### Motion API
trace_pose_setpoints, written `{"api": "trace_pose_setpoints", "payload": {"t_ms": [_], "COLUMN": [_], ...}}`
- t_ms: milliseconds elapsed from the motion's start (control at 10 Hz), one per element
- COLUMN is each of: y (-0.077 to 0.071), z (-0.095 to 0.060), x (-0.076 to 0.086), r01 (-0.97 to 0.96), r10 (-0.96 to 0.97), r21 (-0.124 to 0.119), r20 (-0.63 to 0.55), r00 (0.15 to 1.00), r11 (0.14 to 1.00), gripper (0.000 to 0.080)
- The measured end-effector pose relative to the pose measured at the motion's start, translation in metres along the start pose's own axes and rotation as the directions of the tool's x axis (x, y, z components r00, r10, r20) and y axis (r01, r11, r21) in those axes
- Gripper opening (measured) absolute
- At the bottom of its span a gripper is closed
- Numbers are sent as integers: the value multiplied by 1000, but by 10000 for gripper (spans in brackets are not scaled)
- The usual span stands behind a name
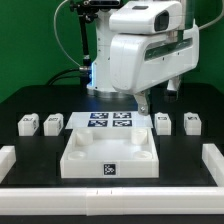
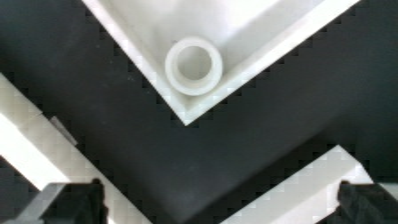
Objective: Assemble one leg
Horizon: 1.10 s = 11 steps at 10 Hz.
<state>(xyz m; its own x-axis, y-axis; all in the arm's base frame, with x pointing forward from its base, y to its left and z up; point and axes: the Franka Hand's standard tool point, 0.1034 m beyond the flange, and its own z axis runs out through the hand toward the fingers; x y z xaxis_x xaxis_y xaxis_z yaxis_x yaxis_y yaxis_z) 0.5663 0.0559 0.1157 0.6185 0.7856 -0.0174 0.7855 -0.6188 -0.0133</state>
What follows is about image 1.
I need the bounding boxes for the grey cable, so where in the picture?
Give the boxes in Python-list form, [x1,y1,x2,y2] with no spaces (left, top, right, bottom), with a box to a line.
[53,0,83,68]

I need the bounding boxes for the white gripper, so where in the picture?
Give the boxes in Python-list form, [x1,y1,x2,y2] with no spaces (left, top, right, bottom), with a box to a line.
[110,25,199,116]

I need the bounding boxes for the white U-shaped fence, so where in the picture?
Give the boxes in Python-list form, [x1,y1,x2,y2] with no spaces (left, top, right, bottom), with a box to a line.
[0,146,224,216]

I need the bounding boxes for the black base cables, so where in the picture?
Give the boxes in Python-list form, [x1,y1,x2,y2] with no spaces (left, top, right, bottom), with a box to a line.
[46,65,93,86]

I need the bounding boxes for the white square tabletop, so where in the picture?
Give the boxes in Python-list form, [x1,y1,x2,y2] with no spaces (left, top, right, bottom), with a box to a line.
[60,127,159,178]

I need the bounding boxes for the marker tag sheet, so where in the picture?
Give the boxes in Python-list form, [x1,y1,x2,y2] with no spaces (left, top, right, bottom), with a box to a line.
[66,111,153,129]

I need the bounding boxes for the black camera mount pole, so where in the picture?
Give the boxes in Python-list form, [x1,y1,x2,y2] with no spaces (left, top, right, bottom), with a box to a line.
[70,0,123,66]

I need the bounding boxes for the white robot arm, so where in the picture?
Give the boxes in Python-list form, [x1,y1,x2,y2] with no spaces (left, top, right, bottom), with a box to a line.
[87,0,199,115]

